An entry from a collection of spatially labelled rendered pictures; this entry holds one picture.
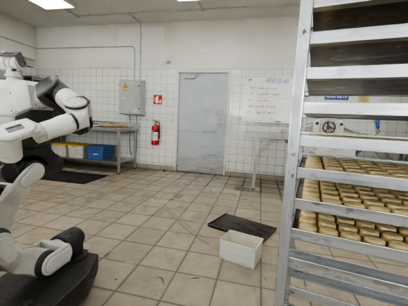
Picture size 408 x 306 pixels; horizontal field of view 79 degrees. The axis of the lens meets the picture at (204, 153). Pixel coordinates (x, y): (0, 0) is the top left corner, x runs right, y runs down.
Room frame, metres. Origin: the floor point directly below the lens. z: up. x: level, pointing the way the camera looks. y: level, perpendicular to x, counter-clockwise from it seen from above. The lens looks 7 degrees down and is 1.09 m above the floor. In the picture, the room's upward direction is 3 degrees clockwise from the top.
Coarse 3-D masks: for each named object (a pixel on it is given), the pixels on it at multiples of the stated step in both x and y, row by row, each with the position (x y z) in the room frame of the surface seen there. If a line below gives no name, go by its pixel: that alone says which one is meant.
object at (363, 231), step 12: (300, 216) 0.84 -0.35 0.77; (312, 216) 0.81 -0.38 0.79; (324, 216) 0.80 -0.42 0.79; (336, 216) 0.84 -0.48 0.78; (300, 228) 0.71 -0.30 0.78; (312, 228) 0.70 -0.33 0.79; (324, 228) 0.70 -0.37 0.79; (336, 228) 0.75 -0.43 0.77; (348, 228) 0.71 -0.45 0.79; (360, 228) 0.72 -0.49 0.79; (372, 228) 0.72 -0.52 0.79; (384, 228) 0.73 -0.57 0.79; (396, 228) 0.77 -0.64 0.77; (360, 240) 0.65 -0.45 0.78; (372, 240) 0.64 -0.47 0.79; (384, 240) 0.64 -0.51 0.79; (396, 240) 0.64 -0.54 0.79
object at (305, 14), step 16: (304, 0) 0.66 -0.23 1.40; (304, 16) 0.66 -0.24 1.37; (304, 32) 0.66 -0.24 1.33; (304, 48) 0.66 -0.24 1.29; (304, 64) 0.66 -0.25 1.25; (304, 80) 0.66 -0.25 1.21; (304, 96) 0.68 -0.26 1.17; (288, 144) 0.67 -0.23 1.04; (288, 160) 0.67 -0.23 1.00; (288, 176) 0.66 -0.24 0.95; (288, 192) 0.66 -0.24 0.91; (288, 208) 0.66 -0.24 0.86; (288, 224) 0.66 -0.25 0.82; (288, 240) 0.66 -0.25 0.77; (288, 256) 0.67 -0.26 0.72
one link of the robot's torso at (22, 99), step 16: (0, 80) 1.13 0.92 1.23; (16, 80) 1.11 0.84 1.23; (0, 96) 1.09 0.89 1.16; (16, 96) 1.08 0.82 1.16; (32, 96) 1.12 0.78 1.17; (0, 112) 1.09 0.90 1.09; (16, 112) 1.08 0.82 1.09; (32, 112) 1.13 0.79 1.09; (48, 112) 1.22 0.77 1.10; (32, 144) 1.17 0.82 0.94
